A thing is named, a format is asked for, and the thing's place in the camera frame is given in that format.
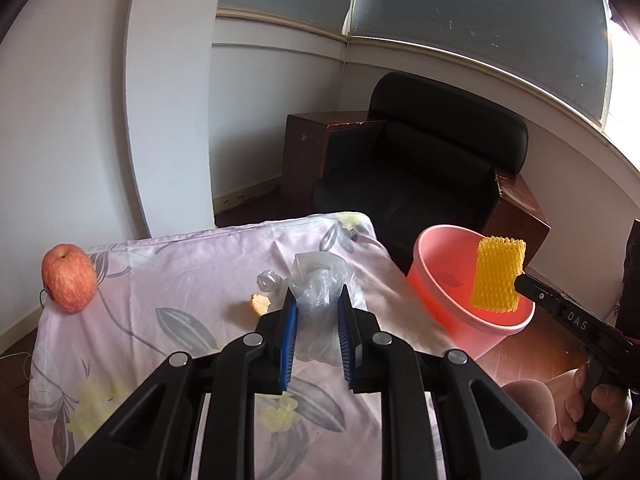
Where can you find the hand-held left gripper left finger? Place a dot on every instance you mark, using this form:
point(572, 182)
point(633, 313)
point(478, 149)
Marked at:
point(289, 340)

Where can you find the yellow foam fruit net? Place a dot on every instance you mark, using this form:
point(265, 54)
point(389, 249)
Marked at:
point(497, 272)

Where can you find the pink plastic bucket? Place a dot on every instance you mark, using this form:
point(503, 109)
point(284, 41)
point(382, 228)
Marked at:
point(440, 270)

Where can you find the person's right hand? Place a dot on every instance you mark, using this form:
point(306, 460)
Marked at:
point(612, 415)

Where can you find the floral pink cloth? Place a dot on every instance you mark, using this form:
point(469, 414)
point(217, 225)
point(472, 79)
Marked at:
point(190, 270)

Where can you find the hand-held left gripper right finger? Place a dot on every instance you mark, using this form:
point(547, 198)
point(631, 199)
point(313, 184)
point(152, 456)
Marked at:
point(346, 340)

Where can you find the person's leg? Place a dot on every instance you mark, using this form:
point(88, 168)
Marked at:
point(527, 407)

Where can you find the small clear plastic scrap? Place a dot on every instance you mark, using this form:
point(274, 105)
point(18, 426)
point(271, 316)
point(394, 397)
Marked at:
point(268, 281)

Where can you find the clear plastic bag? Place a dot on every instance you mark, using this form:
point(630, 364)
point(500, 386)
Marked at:
point(320, 285)

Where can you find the red apple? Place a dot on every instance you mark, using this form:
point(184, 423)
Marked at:
point(69, 277)

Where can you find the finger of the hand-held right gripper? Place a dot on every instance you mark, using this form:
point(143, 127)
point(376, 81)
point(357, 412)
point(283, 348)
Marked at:
point(537, 292)

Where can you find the black leather armchair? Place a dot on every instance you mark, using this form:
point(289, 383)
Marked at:
point(415, 160)

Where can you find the brown wooden side cabinet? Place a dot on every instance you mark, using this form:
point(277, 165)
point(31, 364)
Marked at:
point(520, 210)
point(305, 150)

